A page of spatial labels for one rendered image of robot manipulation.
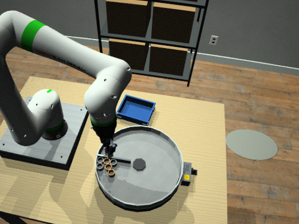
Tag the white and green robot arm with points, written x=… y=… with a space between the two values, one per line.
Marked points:
x=43 y=117

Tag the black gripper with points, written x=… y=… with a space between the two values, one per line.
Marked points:
x=108 y=144

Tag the blue open tray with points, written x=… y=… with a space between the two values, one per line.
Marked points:
x=136 y=110

